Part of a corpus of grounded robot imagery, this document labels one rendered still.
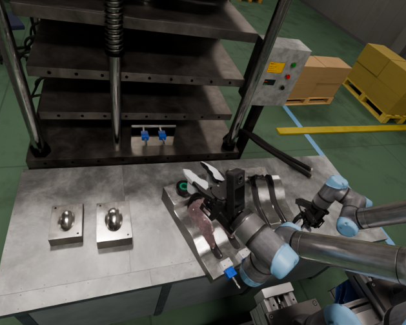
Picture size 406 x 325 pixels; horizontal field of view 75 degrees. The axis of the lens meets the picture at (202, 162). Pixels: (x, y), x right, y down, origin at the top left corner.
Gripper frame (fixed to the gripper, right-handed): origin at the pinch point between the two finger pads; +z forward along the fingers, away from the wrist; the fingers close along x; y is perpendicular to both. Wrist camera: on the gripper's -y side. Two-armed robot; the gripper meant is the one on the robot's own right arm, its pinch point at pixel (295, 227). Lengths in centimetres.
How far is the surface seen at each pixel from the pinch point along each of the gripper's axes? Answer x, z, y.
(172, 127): -49, -4, -77
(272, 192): 0.2, 0.0, -24.8
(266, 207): -5.5, 4.4, -17.2
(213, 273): -43.6, 16.2, 9.1
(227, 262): -37.2, 12.4, 7.2
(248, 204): -16.0, 4.7, -20.5
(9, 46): -127, -40, -66
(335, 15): 575, -101, -674
